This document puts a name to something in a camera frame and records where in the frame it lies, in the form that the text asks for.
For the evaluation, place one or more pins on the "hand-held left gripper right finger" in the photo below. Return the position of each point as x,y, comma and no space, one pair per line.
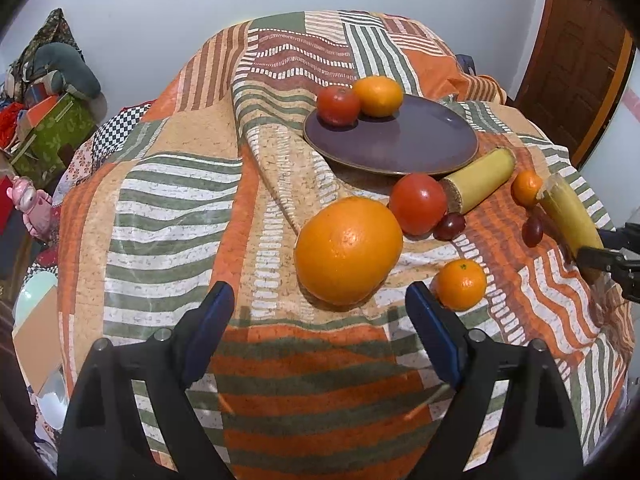
434,335

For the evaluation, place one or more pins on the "large orange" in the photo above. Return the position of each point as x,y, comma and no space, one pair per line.
348,251

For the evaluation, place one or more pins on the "red bag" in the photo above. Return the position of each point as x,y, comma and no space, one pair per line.
10,120

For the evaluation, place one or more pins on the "medium orange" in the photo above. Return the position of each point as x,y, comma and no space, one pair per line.
378,96

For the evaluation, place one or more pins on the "dark red grape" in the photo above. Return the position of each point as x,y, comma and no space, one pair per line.
449,226
532,232

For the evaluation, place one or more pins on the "pink toy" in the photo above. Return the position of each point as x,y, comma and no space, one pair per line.
32,207

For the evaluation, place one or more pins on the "small mandarin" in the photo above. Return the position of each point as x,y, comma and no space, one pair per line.
461,284
526,188

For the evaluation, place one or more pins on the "cut yellow banana piece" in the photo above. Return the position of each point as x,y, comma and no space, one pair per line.
482,179

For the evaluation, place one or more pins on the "black white checkered cloth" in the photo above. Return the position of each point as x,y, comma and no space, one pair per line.
120,125

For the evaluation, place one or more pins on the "pale green round object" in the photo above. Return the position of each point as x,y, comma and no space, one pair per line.
32,292

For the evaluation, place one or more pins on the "dark patterned cloth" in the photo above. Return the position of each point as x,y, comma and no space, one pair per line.
47,35

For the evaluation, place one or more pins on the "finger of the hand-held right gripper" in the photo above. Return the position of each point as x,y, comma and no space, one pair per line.
600,258
627,235

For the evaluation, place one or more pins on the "red tomato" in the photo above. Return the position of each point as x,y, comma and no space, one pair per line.
418,203
339,105

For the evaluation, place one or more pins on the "brown cardboard sheet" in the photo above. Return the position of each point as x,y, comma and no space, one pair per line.
37,347

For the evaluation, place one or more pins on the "striped patchwork blanket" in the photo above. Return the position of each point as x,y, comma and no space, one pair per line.
175,200

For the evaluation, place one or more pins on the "brown wooden door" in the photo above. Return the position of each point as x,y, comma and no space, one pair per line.
570,60

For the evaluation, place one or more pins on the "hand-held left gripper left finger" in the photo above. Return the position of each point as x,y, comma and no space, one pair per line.
210,330

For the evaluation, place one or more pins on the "green patterned box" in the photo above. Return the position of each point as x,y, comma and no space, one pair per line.
55,135

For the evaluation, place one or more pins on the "dark purple plate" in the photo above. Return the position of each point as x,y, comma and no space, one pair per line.
400,135

